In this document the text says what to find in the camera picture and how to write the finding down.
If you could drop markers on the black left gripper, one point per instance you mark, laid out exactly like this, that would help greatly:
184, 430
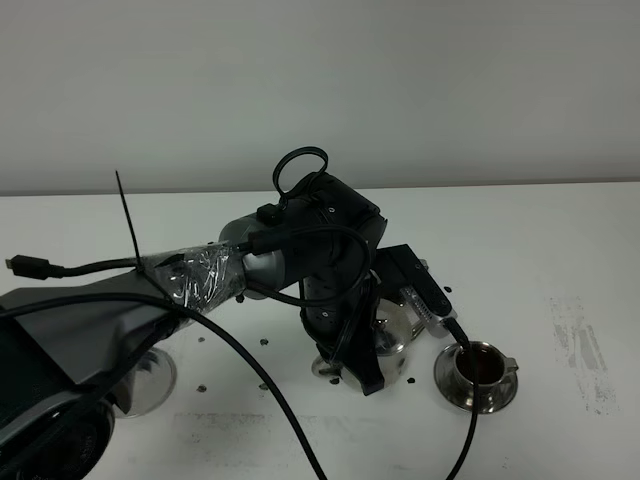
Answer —
354, 348

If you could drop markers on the stainless steel teapot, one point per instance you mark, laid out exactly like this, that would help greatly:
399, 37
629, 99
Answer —
395, 328

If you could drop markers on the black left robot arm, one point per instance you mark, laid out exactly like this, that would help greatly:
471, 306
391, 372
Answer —
68, 354

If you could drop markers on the far stainless steel saucer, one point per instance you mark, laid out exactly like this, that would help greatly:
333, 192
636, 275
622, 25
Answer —
425, 269

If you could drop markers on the near stainless steel teacup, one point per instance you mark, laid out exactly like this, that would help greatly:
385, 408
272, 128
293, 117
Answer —
490, 364

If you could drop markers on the steel teapot saucer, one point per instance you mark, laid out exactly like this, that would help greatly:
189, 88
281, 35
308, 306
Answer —
146, 386

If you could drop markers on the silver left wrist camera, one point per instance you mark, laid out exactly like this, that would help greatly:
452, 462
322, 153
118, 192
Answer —
399, 271

